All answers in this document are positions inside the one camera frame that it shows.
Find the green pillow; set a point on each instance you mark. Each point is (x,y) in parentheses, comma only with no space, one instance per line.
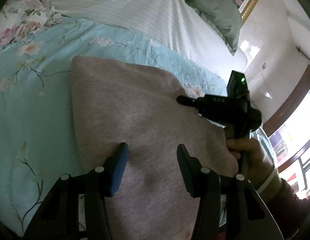
(215,17)

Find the dark wall rod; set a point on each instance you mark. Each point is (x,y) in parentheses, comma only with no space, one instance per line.
(306,55)

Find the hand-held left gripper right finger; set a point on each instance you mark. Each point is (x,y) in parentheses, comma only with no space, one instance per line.
(187,175)

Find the person's right forearm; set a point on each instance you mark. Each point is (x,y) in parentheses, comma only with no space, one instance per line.
(287,205)

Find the person's right hand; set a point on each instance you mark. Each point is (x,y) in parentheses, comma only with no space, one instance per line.
(252,152)

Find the brown wooden window frame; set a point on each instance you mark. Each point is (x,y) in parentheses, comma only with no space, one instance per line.
(290,100)

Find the white wall socket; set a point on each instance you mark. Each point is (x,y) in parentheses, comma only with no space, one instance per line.
(264,66)

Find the dark window railing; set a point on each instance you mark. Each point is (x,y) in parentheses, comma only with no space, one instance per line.
(303,170)

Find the teal floral bed sheet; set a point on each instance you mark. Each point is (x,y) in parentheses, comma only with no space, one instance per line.
(32,105)

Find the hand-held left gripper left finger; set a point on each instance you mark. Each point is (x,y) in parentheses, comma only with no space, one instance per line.
(118,172)

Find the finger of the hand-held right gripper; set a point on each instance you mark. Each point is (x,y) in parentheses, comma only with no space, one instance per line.
(187,100)

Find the white striped blanket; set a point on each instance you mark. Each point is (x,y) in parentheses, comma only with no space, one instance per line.
(132,5)

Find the pink knit sweater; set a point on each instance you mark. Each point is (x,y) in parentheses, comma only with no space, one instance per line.
(135,120)

